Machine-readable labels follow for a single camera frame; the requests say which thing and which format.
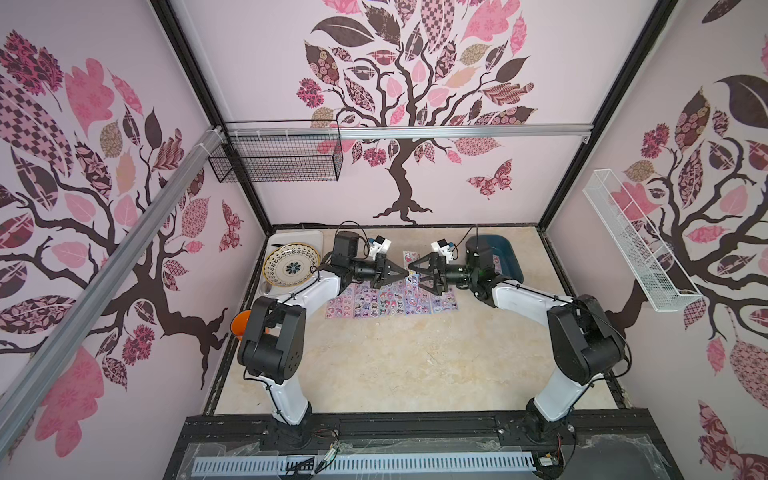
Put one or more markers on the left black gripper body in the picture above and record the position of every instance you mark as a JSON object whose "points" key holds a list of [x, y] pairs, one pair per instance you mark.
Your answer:
{"points": [[367, 269]]}

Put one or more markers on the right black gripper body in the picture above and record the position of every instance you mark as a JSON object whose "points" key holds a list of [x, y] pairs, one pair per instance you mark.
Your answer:
{"points": [[437, 273]]}

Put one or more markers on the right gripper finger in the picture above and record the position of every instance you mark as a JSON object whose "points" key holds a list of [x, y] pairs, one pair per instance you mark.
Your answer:
{"points": [[428, 264], [433, 284]]}

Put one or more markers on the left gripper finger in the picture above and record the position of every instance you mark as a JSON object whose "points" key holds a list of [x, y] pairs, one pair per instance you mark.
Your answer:
{"points": [[399, 284], [392, 269]]}

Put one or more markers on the character sticker sheet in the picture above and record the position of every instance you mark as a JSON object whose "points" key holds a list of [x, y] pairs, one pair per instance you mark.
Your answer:
{"points": [[366, 302], [446, 302], [391, 300]]}

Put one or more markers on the teal plastic storage box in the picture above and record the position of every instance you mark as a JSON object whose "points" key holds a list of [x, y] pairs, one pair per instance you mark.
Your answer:
{"points": [[493, 255]]}

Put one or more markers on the pink sticker sheet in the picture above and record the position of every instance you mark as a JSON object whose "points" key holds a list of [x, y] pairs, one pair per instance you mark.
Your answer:
{"points": [[342, 306]]}

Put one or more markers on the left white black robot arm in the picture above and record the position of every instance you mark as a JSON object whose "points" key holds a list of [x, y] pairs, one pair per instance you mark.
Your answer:
{"points": [[271, 333]]}

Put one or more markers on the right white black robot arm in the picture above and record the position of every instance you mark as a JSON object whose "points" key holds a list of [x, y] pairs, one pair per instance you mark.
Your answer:
{"points": [[585, 344]]}

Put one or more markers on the patterned ceramic plate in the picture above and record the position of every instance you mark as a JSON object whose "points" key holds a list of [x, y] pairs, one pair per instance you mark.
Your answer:
{"points": [[290, 265]]}

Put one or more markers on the orange cup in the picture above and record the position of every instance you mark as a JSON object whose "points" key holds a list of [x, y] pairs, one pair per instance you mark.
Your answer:
{"points": [[239, 324]]}

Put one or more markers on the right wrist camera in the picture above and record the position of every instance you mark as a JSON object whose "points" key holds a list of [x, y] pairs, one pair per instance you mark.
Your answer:
{"points": [[444, 249]]}

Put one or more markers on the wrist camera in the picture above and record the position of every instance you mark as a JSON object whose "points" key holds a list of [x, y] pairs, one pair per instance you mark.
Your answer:
{"points": [[377, 247], [444, 249]]}

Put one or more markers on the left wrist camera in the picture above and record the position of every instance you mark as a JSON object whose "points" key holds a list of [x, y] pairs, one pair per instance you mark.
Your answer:
{"points": [[377, 247]]}

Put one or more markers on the black wire basket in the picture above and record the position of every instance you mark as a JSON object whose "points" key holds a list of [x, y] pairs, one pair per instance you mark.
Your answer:
{"points": [[263, 151]]}

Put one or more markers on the aluminium rail back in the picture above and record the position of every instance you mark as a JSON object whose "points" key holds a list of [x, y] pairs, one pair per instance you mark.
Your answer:
{"points": [[415, 132]]}

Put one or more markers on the aluminium rail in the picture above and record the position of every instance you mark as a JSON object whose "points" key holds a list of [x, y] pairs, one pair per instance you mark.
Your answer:
{"points": [[27, 391], [415, 132]]}

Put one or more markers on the white wire shelf basket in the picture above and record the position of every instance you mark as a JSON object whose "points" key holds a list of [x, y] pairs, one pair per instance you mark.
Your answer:
{"points": [[622, 208]]}

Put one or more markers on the white slotted cable duct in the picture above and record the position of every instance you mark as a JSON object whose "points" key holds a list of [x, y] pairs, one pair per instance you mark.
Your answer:
{"points": [[362, 464]]}

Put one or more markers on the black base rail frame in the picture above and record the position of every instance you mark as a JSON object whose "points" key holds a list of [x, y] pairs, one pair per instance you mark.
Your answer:
{"points": [[587, 444]]}

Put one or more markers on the aluminium rail left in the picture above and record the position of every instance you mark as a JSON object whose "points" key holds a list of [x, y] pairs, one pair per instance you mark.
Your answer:
{"points": [[27, 391]]}

